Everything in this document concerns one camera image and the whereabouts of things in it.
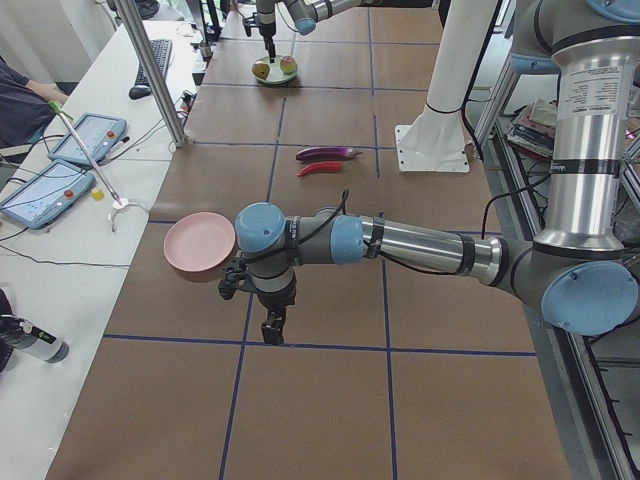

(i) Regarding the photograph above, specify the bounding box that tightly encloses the pink plate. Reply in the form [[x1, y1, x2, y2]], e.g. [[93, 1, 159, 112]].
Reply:
[[163, 212, 235, 273]]

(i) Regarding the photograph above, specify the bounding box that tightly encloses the pink green peach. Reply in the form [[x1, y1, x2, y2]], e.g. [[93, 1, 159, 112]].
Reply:
[[279, 55, 298, 75]]

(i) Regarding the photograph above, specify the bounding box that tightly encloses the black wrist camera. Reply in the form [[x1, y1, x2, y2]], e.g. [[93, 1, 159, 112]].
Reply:
[[242, 16, 258, 37], [218, 263, 252, 300]]

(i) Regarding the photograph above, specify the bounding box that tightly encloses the grey water bottle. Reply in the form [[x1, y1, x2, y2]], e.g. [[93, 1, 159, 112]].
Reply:
[[5, 320, 69, 364]]

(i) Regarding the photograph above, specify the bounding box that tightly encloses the red chili pepper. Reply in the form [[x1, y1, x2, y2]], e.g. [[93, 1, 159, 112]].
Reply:
[[297, 161, 342, 178]]

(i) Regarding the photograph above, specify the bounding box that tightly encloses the black keyboard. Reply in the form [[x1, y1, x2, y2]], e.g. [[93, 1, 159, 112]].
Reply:
[[134, 39, 173, 86]]

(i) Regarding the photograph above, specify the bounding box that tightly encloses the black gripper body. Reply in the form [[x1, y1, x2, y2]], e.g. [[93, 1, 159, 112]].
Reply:
[[258, 22, 276, 39], [257, 279, 297, 312]]

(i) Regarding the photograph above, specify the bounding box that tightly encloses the aluminium frame post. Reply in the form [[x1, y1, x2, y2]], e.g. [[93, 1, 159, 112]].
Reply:
[[114, 0, 187, 148]]

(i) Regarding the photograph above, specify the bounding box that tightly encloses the stack of books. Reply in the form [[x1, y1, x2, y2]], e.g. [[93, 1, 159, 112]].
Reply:
[[506, 100, 557, 159]]

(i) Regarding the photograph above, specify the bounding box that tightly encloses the small yellow cup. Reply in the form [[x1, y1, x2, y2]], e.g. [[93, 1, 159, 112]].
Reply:
[[91, 188, 104, 201]]

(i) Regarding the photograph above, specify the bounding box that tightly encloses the seated person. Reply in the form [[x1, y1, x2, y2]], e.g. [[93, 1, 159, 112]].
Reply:
[[1, 60, 68, 148]]

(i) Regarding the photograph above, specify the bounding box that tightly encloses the black computer mouse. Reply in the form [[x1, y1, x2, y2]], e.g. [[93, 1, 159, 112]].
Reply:
[[128, 85, 152, 100]]

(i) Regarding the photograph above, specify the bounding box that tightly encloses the near teach pendant tablet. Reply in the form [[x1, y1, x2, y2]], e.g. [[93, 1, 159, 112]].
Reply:
[[1, 160, 96, 230]]

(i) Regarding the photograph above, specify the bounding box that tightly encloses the green plate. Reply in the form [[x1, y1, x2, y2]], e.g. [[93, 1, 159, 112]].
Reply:
[[252, 55, 298, 85]]

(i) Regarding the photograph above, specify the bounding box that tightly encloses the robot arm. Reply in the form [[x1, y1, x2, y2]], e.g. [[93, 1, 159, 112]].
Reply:
[[253, 0, 373, 62], [219, 1, 639, 345]]

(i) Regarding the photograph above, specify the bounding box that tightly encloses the metal rod with green tip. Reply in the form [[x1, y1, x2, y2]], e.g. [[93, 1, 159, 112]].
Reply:
[[48, 100, 128, 210]]

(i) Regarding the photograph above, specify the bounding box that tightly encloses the purple eggplant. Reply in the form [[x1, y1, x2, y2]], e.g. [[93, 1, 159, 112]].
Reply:
[[295, 147, 361, 163]]

